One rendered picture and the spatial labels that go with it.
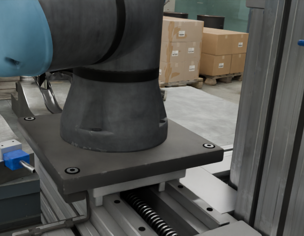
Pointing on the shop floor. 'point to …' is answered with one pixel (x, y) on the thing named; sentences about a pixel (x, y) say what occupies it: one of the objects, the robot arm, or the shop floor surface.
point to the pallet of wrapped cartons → (180, 52)
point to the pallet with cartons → (222, 55)
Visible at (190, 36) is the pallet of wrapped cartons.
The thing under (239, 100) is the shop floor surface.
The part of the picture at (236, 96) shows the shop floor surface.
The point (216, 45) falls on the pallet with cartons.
